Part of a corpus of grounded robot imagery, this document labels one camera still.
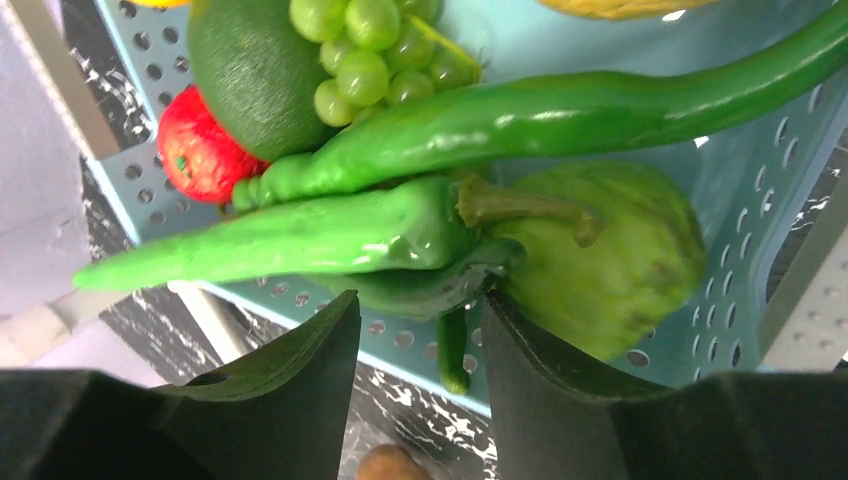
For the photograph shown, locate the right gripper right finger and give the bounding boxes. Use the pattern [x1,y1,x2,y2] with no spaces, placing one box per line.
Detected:
[481,292,847,479]

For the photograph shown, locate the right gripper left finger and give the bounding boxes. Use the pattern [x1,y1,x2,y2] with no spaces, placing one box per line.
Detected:
[1,290,361,479]

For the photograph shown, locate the red tomato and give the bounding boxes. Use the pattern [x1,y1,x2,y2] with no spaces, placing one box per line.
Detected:
[156,85,269,205]

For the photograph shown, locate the yellow lemon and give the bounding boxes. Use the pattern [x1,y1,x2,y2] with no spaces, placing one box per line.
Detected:
[537,0,713,21]

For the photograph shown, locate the thin green bean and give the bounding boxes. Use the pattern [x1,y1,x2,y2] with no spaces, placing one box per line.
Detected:
[311,238,529,396]

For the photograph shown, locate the light green vegetable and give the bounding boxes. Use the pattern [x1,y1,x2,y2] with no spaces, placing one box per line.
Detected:
[490,160,707,361]

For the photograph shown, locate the green pepper with stem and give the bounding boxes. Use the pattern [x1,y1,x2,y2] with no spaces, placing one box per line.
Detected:
[73,175,605,291]

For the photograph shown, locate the light blue plastic basket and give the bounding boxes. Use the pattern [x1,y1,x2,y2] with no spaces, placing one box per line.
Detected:
[89,1,847,417]

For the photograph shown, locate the long green cucumber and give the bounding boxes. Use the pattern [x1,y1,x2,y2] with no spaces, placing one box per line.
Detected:
[232,1,847,212]

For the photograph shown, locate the green grape bunch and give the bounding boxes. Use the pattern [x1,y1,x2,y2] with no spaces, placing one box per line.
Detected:
[289,0,483,128]

